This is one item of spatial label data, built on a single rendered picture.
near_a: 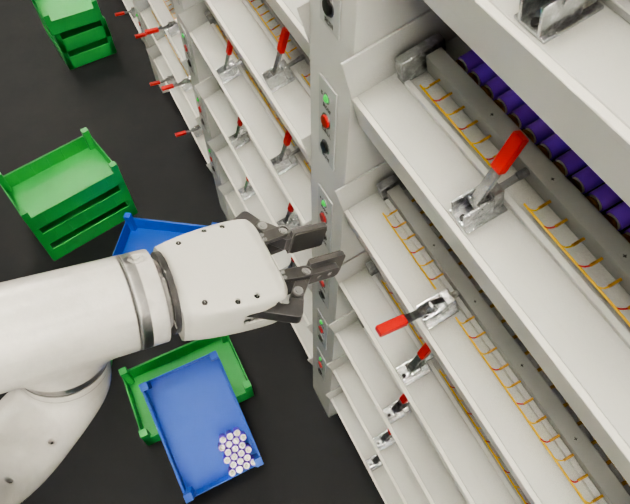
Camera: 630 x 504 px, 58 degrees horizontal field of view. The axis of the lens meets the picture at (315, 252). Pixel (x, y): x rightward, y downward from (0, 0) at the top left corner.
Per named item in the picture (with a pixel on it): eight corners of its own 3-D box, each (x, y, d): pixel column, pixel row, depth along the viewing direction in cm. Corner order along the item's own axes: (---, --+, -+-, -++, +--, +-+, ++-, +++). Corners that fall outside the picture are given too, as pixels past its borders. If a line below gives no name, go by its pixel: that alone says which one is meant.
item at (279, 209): (317, 300, 114) (298, 275, 102) (210, 110, 143) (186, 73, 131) (404, 249, 114) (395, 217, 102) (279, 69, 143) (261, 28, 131)
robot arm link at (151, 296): (115, 288, 54) (147, 280, 55) (143, 367, 50) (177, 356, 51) (110, 231, 48) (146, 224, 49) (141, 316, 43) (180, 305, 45)
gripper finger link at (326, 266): (276, 285, 55) (335, 267, 58) (290, 311, 53) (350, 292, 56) (282, 265, 53) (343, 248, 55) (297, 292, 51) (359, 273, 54)
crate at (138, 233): (111, 279, 174) (103, 266, 167) (132, 226, 185) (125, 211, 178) (206, 291, 172) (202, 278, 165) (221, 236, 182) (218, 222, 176)
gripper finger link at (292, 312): (210, 301, 51) (244, 262, 55) (283, 345, 50) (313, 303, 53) (211, 294, 50) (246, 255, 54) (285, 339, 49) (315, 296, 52)
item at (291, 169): (318, 249, 98) (295, 211, 86) (197, 47, 127) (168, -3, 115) (418, 189, 98) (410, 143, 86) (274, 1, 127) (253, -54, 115)
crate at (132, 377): (148, 446, 147) (140, 438, 140) (126, 379, 157) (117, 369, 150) (254, 396, 154) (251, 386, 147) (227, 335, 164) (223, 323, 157)
